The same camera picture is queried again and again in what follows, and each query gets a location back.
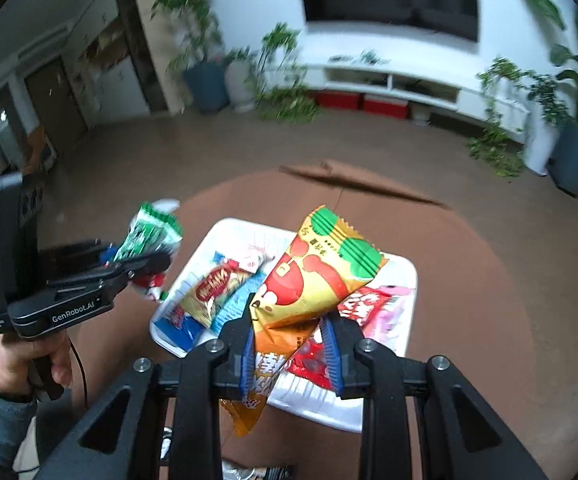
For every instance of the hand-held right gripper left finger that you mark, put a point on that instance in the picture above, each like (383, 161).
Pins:
(245, 375)

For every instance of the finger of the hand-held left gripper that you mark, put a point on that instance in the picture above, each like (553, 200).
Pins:
(139, 266)
(109, 254)

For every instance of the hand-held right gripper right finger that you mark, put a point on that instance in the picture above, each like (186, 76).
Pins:
(330, 357)

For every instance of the red chocolate ball bag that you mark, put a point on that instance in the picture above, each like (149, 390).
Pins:
(311, 360)

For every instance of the green red white snack packet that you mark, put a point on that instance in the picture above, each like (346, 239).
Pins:
(149, 232)

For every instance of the white plastic tray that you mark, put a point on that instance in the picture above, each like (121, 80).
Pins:
(304, 402)

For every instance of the light blue snack packet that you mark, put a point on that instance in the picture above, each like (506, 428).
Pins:
(234, 310)

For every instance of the orange snack packet green stripes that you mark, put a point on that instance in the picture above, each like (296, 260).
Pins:
(309, 280)

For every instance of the person's left hand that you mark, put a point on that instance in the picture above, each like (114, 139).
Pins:
(14, 360)

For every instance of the red snack packet white print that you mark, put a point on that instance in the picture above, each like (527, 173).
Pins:
(364, 305)

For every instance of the gold snack packet red label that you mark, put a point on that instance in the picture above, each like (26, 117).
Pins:
(214, 290)

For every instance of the white pink snack packet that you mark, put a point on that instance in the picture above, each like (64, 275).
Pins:
(241, 472)

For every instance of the black snack packet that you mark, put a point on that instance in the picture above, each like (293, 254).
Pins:
(278, 473)

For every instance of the brown door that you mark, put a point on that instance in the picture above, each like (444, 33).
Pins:
(56, 100)

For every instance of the white cupboard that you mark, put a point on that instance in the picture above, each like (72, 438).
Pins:
(109, 70)

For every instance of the dark blue plant pot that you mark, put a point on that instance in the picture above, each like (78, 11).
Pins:
(206, 87)
(576, 160)

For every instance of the grey white plant pot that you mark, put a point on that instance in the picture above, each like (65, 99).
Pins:
(241, 87)

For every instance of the small green houseplant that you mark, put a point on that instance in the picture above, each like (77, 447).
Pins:
(239, 56)

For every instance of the trailing green houseplant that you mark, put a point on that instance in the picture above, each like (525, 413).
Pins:
(284, 75)

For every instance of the tall leafy houseplant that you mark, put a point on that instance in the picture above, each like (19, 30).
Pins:
(189, 10)

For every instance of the red storage box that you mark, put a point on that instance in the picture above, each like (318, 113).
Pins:
(339, 100)
(385, 106)

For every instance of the white television cabinet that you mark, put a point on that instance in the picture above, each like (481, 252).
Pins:
(419, 90)

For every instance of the trailing vine houseplant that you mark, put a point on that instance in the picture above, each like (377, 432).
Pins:
(499, 130)

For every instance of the bushy green houseplant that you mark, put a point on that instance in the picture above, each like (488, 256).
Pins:
(549, 97)

